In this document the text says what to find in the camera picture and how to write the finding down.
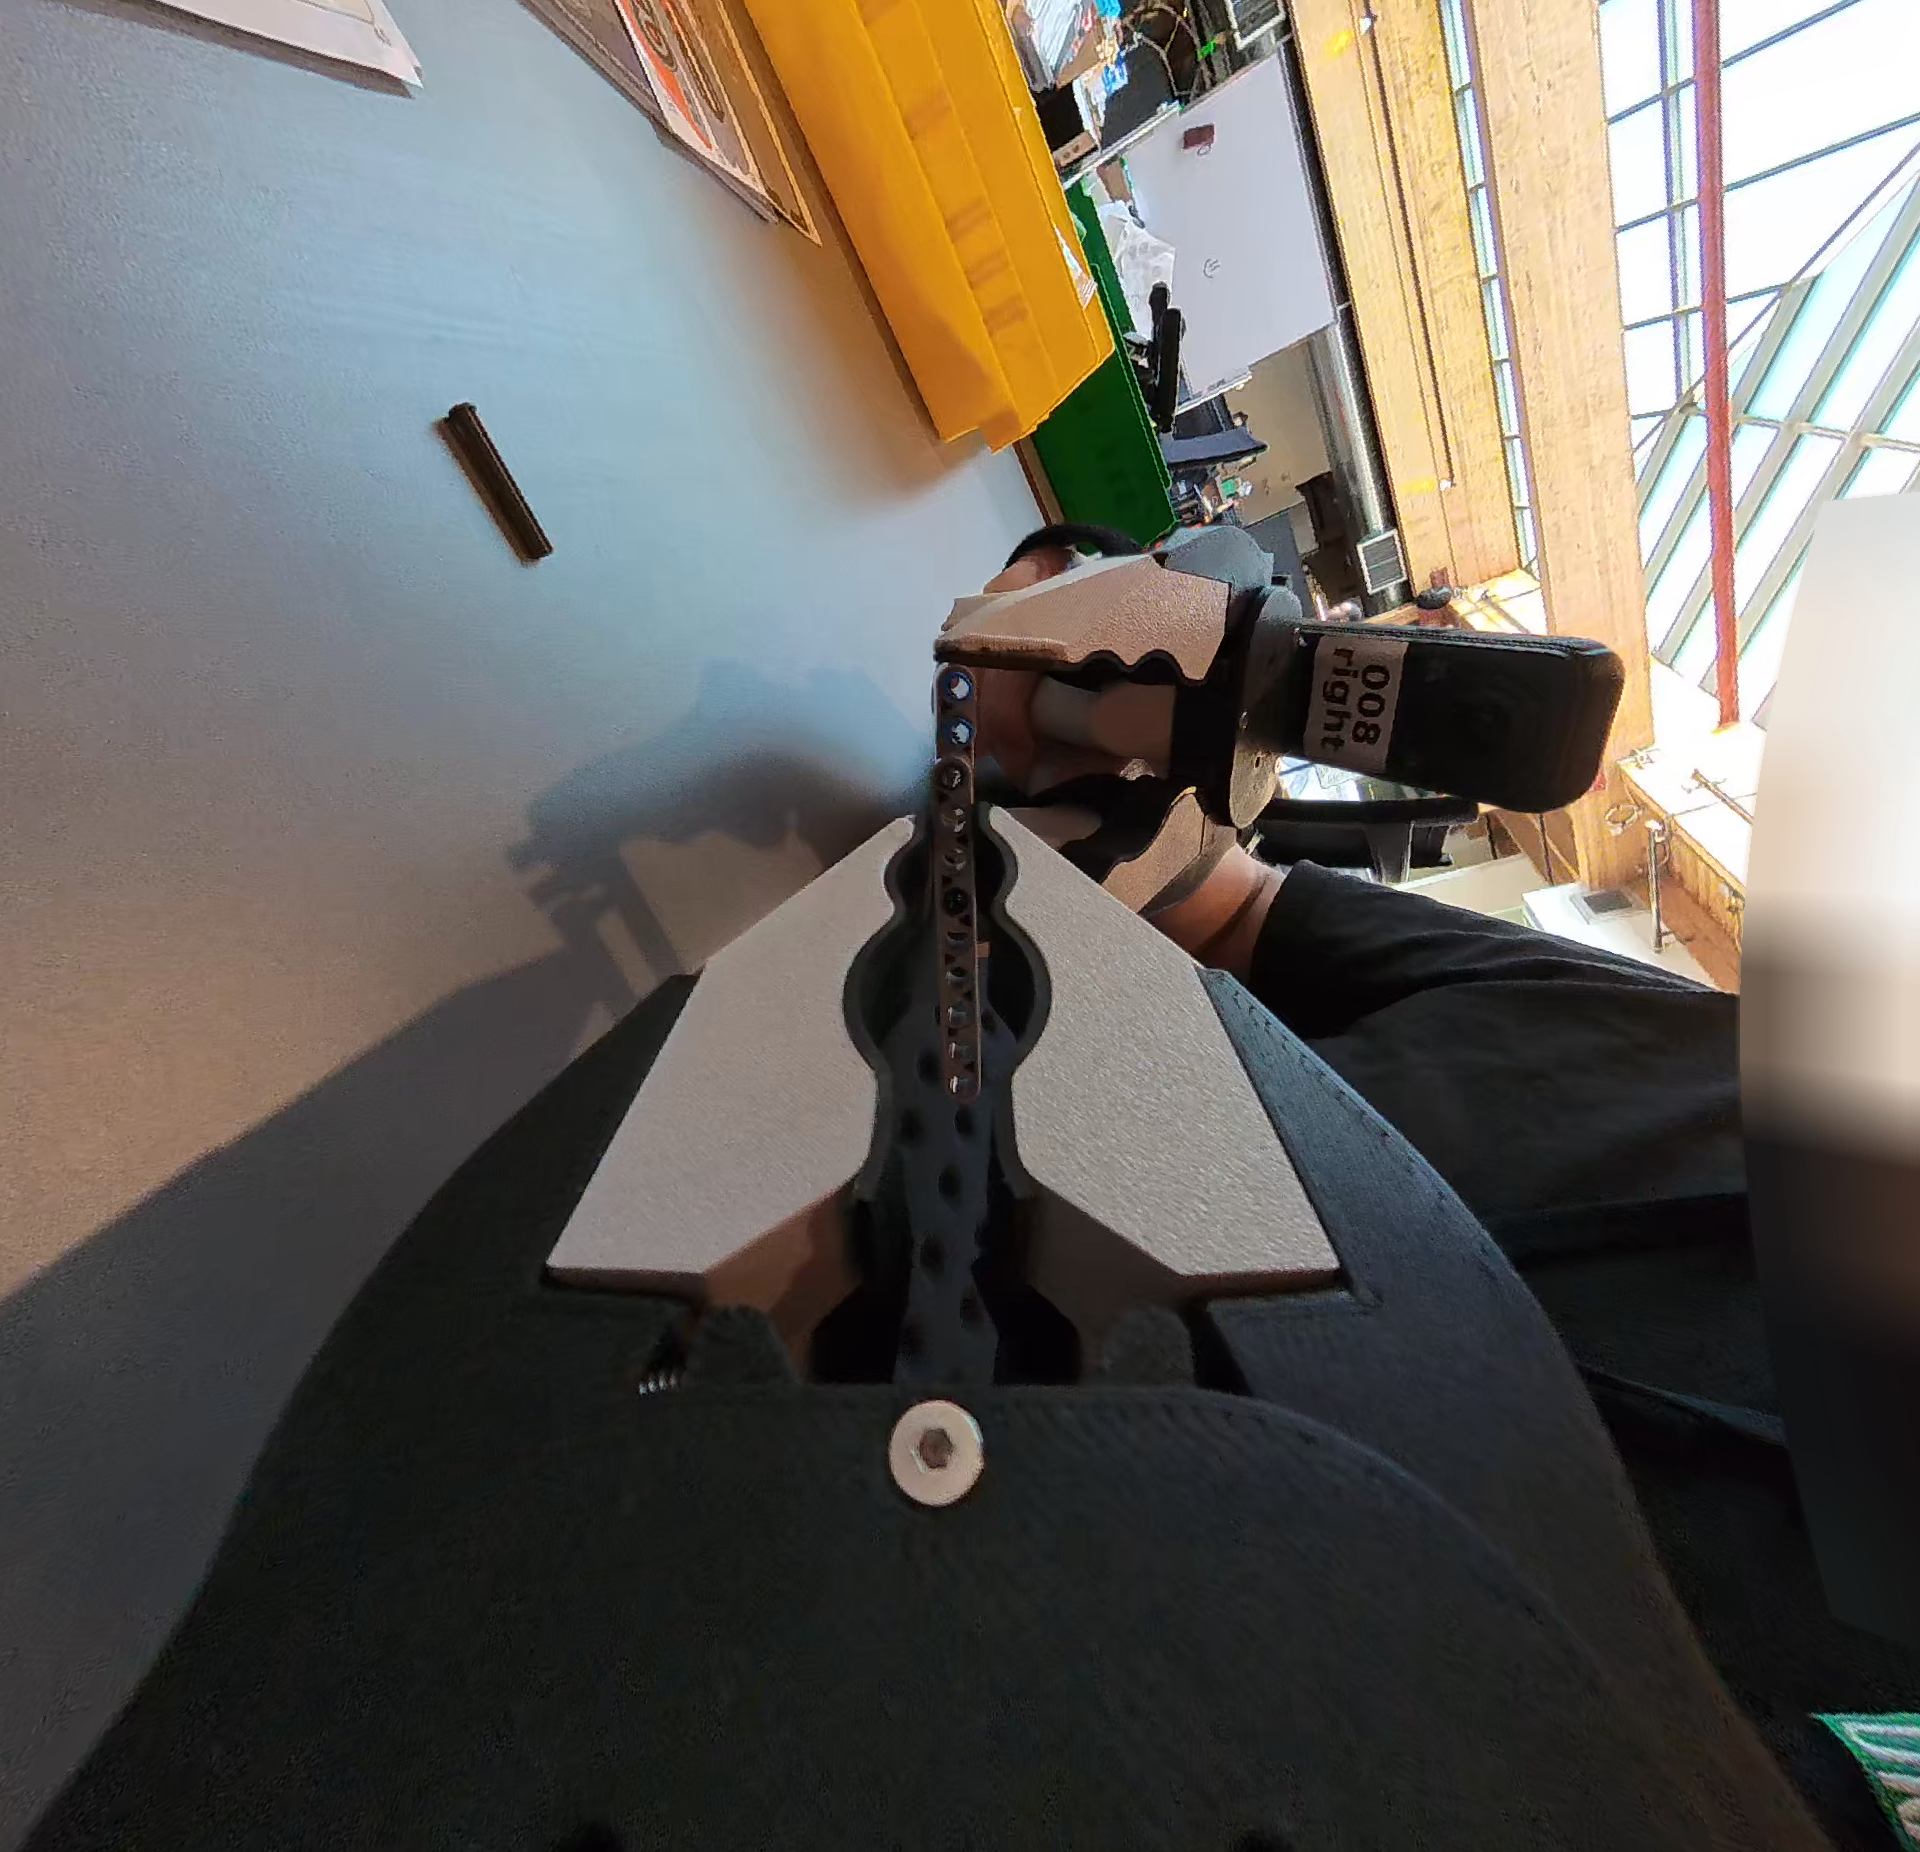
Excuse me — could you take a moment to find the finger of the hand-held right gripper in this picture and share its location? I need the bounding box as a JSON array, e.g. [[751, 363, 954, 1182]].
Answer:
[[938, 554, 1240, 688], [1021, 772, 1254, 919]]

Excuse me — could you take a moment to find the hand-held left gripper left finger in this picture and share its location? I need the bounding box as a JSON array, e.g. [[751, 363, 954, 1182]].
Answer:
[[546, 815, 923, 1388]]

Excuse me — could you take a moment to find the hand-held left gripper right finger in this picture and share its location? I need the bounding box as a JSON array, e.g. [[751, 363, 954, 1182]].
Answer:
[[975, 804, 1341, 1388]]

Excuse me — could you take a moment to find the short grey toy beam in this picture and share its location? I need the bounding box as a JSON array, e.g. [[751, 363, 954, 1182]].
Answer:
[[930, 665, 988, 1108]]

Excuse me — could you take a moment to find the person's right forearm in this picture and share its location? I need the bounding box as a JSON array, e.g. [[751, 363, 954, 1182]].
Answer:
[[1199, 852, 1749, 1225]]

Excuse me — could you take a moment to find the grey desk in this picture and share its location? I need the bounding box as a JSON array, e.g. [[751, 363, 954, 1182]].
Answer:
[[0, 0, 1059, 1830]]

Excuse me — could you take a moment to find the person's right hand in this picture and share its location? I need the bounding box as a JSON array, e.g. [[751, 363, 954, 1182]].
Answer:
[[975, 526, 1284, 984]]

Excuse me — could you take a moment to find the green storage bin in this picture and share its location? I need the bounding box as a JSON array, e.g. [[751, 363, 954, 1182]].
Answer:
[[1021, 178, 1179, 547]]

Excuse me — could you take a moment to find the black office chair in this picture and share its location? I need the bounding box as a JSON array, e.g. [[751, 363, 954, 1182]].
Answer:
[[1253, 789, 1488, 876]]

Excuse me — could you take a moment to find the red ceiling pipe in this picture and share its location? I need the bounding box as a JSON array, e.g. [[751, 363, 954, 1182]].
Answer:
[[1687, 0, 1746, 730]]

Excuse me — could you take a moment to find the yellow plastic storage bin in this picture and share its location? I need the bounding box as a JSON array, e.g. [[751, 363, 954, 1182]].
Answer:
[[713, 0, 1121, 452]]

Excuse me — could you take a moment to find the person's black shirt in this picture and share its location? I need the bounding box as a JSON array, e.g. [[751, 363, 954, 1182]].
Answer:
[[1485, 1194, 1920, 1852]]

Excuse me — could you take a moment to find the dark toy axle rod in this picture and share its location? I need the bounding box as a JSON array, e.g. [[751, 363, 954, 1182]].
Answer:
[[439, 403, 556, 564]]

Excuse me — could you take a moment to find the white orange sticker sheet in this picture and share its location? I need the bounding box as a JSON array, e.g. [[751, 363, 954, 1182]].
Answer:
[[577, 0, 782, 219]]

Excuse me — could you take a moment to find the open instruction booklet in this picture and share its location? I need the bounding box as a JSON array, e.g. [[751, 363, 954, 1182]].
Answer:
[[0, 0, 425, 90]]

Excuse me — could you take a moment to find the silver air duct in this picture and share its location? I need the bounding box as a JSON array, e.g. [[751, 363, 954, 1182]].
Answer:
[[1302, 329, 1420, 602]]

